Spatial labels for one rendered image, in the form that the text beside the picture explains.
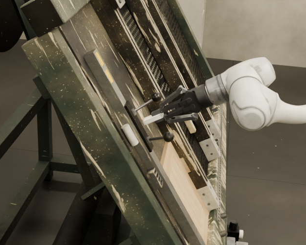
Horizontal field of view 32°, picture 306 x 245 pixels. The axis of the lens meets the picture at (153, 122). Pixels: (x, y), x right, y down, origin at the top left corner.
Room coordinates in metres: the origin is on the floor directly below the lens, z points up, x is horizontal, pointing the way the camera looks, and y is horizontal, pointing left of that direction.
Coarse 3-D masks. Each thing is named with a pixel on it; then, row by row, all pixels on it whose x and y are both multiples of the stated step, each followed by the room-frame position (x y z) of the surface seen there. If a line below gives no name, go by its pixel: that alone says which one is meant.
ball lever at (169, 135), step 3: (168, 132) 1.70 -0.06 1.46; (165, 135) 1.69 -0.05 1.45; (168, 135) 1.69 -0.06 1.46; (171, 135) 1.69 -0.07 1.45; (147, 138) 1.75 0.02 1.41; (150, 138) 1.75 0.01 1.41; (153, 138) 1.74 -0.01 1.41; (156, 138) 1.73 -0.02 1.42; (159, 138) 1.72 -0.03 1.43; (162, 138) 1.71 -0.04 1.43; (165, 138) 1.69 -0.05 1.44; (168, 138) 1.69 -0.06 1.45; (171, 138) 1.69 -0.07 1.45; (150, 141) 1.75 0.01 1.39; (168, 141) 1.69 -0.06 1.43
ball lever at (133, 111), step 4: (156, 92) 1.81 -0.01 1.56; (152, 96) 1.80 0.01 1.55; (156, 96) 1.80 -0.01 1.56; (160, 96) 1.80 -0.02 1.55; (152, 100) 1.80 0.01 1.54; (156, 100) 1.79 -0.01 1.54; (160, 100) 1.80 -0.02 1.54; (144, 104) 1.79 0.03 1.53; (132, 108) 1.77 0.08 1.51; (136, 108) 1.78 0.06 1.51; (140, 108) 1.78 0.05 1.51; (132, 112) 1.76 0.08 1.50
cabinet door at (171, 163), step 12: (168, 144) 2.04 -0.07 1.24; (168, 156) 1.96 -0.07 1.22; (168, 168) 1.89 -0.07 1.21; (180, 168) 2.03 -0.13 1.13; (180, 180) 1.95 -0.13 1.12; (180, 192) 1.88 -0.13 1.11; (192, 192) 2.01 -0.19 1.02; (192, 204) 1.94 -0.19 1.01; (192, 216) 1.86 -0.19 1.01; (204, 216) 1.99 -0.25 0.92; (204, 228) 1.91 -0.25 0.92; (204, 240) 1.83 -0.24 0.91
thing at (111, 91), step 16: (96, 48) 1.81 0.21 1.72; (96, 64) 1.76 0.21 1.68; (112, 96) 1.75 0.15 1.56; (144, 144) 1.74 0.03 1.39; (144, 160) 1.74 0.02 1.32; (160, 176) 1.73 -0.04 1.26; (176, 192) 1.77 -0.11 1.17; (176, 208) 1.73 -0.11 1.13; (192, 224) 1.75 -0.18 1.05; (192, 240) 1.72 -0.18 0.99
